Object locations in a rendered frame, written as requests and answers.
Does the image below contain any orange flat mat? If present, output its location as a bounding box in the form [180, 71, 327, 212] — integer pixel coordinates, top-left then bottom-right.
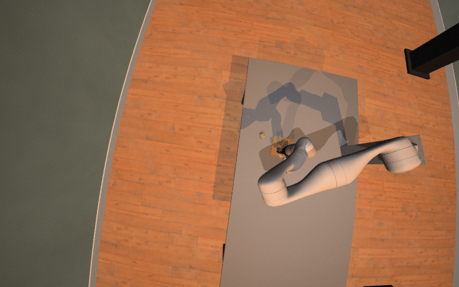
[270, 135, 293, 158]

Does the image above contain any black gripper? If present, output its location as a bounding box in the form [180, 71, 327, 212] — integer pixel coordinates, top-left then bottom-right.
[277, 145, 287, 156]

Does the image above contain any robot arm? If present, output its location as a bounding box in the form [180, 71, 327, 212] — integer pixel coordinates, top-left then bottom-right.
[258, 136, 421, 206]

